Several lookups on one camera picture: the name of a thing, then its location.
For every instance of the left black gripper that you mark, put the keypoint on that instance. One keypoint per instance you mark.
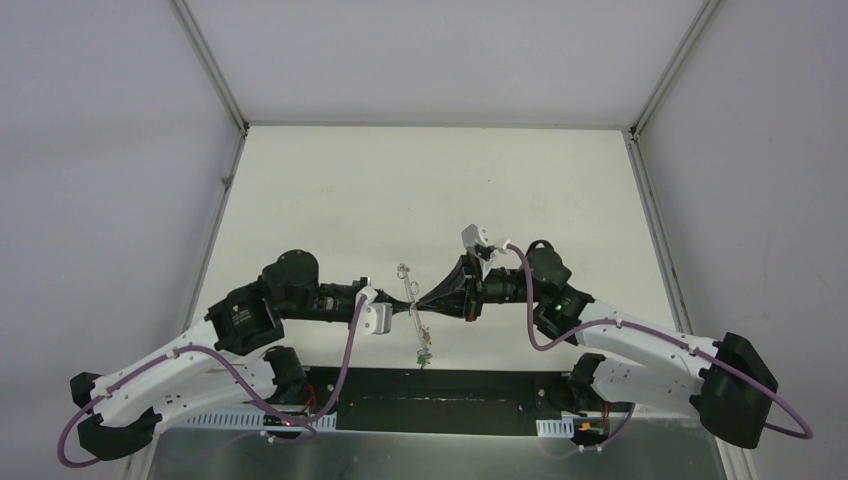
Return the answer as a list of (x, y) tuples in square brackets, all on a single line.
[(369, 285)]

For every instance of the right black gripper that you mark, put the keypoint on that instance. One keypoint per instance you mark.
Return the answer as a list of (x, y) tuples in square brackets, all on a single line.
[(467, 275)]

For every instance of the large wire keyring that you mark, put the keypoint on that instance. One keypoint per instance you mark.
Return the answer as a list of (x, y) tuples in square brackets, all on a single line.
[(411, 289)]

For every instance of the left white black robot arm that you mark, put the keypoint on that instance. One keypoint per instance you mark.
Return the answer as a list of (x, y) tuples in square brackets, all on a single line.
[(232, 356)]

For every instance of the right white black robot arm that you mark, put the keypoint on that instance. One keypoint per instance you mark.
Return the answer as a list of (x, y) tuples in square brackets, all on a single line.
[(725, 383)]

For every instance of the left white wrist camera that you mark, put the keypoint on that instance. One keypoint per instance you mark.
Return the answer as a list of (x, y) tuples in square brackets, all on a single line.
[(372, 329)]

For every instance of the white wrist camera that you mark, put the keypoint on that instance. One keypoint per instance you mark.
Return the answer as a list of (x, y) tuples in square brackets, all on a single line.
[(476, 242), (372, 329)]

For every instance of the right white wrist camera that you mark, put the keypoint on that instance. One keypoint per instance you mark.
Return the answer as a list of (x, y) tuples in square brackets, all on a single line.
[(476, 242)]

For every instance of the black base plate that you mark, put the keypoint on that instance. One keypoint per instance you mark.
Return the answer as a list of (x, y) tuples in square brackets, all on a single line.
[(464, 402)]

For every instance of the right white cable duct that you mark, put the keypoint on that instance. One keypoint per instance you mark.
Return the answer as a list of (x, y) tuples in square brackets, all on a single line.
[(555, 428)]

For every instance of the white cable duct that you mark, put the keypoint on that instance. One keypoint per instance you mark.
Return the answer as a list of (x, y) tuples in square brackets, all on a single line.
[(239, 420), (555, 428)]

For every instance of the left white cable duct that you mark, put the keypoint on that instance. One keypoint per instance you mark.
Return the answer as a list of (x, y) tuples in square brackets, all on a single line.
[(239, 420)]

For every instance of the right aluminium frame post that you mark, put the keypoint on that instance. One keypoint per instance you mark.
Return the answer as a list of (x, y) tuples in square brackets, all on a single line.
[(635, 141)]

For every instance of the aluminium frame post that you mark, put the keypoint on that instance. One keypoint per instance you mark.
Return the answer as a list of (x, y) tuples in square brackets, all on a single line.
[(635, 141), (224, 131)]

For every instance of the left aluminium frame post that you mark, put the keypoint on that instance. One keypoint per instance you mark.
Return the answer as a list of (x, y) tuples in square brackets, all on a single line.
[(224, 131)]

